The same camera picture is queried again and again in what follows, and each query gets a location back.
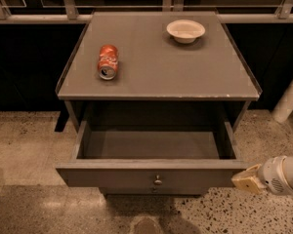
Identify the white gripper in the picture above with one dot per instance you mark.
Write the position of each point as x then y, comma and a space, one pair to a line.
272, 175

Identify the grey top drawer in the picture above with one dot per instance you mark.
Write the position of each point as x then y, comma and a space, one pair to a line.
145, 158

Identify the grey drawer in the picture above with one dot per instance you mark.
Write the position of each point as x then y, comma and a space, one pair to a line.
145, 158
154, 191

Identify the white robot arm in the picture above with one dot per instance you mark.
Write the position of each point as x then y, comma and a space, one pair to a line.
288, 170

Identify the grey drawer cabinet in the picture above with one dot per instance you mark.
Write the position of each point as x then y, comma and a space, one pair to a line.
160, 84

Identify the grey middle drawer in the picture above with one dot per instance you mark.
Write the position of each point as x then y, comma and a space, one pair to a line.
154, 191

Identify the white pillar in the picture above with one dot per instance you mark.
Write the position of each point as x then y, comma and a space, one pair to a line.
284, 107

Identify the crushed orange soda can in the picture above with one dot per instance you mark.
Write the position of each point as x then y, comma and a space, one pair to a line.
108, 62

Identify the metal window railing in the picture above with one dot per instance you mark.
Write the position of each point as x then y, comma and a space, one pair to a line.
68, 4

